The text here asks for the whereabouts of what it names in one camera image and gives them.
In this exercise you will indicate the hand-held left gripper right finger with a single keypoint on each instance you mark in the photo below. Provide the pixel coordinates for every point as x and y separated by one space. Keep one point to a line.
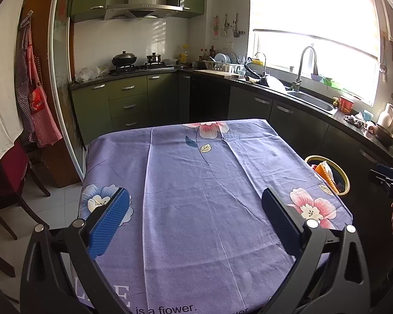
281 222

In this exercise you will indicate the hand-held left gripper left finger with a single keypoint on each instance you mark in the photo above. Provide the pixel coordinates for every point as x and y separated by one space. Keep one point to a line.
108 222

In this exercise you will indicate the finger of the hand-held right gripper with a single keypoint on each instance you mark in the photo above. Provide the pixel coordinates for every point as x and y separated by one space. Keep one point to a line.
388 169
384 180

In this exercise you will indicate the blue waste bin yellow rim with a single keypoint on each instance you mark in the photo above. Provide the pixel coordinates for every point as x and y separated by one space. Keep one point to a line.
341 186

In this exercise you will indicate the orange foam net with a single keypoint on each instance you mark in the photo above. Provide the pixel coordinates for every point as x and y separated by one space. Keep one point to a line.
326 178

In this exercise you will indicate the white tissue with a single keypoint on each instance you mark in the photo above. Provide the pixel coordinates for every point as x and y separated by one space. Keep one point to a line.
326 167

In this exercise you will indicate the dark metal bowl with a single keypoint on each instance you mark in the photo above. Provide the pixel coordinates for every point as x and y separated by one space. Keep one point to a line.
385 135

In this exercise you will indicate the pink small object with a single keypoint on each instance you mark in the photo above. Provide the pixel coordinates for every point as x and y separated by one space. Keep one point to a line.
371 128

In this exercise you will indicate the black kitchen countertop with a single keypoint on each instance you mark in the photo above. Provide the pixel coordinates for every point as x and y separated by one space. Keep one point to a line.
357 134

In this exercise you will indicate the white jug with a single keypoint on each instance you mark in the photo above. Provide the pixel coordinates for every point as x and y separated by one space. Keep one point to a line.
385 116

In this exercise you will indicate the dark crumpled rag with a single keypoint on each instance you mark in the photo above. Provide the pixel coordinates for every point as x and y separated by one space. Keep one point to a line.
353 121

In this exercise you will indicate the red instant noodle tub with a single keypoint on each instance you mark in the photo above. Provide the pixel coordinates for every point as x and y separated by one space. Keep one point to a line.
347 105

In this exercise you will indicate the yellow soap pump bottle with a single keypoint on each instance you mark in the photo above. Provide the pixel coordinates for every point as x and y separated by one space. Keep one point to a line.
335 102

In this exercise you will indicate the purple floral tablecloth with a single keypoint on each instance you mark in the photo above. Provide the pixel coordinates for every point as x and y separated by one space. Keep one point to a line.
196 202

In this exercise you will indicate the dark base cabinet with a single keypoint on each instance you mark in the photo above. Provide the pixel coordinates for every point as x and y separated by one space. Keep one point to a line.
298 124

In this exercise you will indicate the dark wooden chair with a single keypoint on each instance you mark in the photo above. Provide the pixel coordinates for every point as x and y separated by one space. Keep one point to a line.
6 209

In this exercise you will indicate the steel sink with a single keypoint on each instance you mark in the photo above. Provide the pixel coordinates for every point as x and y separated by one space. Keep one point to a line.
311 101

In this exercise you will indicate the green plastic bowls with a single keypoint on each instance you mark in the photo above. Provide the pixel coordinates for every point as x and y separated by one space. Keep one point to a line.
327 81

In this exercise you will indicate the red chair cloth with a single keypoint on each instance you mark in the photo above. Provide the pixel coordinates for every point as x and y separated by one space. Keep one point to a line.
9 170

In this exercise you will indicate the red checked apron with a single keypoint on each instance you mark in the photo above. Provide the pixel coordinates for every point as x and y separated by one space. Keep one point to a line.
41 114

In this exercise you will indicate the tall kitchen faucet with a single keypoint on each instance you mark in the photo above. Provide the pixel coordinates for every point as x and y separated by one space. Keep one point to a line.
299 68

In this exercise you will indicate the green base cabinet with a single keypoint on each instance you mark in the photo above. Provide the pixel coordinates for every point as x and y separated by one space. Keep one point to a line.
160 95

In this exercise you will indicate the white round plate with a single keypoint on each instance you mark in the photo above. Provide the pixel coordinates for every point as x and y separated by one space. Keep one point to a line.
276 84

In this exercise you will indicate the wooden rolling pin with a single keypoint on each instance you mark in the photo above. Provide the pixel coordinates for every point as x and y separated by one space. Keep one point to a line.
245 78

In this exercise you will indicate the white plastic bags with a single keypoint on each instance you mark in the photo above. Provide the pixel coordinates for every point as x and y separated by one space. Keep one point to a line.
91 74

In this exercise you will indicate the gas stove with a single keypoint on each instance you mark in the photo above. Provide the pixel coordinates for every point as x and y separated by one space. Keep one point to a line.
140 69

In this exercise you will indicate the small curved tap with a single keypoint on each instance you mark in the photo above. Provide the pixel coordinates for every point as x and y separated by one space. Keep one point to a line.
260 60

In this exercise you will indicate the black lidded wok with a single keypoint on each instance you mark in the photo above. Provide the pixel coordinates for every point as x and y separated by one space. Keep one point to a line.
123 59

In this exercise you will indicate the wooden cutting board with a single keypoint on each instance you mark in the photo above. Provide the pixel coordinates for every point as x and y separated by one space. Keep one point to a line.
213 72

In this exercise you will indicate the white dish rack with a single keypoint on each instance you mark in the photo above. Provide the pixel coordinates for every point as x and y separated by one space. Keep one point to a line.
221 67

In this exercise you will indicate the steel cooking pot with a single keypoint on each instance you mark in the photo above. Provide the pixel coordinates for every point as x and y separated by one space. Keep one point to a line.
154 58

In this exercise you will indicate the upright white plates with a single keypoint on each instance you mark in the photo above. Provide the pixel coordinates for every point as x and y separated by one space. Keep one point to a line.
226 59

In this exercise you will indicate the bright window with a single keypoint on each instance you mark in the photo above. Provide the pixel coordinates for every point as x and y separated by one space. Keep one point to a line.
314 13

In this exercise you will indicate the dark sauce bottles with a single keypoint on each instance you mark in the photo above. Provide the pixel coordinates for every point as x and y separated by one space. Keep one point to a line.
208 54

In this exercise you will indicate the hanging kitchen utensils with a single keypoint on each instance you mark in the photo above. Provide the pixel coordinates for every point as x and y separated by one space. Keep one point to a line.
227 26

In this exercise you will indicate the steel range hood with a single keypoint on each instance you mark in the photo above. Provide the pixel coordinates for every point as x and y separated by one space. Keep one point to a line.
140 9

